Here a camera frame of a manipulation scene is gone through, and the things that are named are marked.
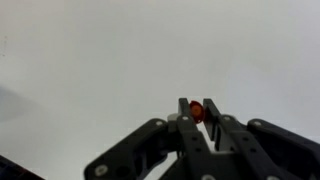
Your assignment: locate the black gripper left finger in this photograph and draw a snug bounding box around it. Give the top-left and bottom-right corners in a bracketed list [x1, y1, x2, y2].
[83, 97, 213, 180]

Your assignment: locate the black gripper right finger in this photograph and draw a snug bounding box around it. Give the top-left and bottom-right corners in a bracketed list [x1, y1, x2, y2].
[202, 98, 320, 180]

